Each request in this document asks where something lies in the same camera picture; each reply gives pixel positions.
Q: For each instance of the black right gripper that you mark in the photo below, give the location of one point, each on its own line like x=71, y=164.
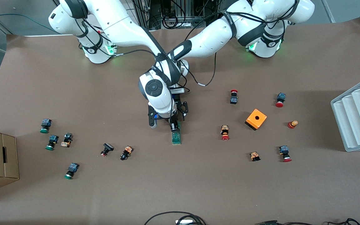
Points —
x=174, y=120

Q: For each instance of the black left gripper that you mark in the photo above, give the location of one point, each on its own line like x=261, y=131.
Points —
x=176, y=97

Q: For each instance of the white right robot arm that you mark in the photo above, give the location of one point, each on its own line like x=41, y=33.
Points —
x=120, y=28

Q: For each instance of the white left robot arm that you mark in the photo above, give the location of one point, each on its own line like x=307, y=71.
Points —
x=214, y=34

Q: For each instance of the red mushroom button orange block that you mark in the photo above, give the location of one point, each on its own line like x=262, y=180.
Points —
x=225, y=129

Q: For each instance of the red push button black block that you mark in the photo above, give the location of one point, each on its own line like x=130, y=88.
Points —
x=233, y=100

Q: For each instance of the small orange contact block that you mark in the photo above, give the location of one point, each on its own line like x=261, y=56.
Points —
x=254, y=155

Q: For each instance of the white plug connector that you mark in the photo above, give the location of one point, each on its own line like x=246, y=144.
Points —
x=184, y=222

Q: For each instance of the red mushroom button blue block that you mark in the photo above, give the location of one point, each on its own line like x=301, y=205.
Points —
x=281, y=97
x=284, y=150

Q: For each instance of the red yellow button head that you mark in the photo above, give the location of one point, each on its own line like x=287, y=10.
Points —
x=292, y=125

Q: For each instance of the black push button orange block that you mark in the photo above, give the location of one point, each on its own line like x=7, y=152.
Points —
x=67, y=139

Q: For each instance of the green push button blue block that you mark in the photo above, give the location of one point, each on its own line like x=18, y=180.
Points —
x=52, y=139
x=46, y=123
x=72, y=168

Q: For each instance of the white ridged tray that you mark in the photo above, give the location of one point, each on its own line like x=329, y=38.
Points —
x=358, y=118

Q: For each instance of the black selector switch orange block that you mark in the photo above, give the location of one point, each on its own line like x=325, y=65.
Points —
x=127, y=152

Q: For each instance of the orange button enclosure box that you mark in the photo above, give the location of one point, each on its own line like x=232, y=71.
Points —
x=252, y=120

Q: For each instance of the black square-head switch red base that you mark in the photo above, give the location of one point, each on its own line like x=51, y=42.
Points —
x=107, y=147

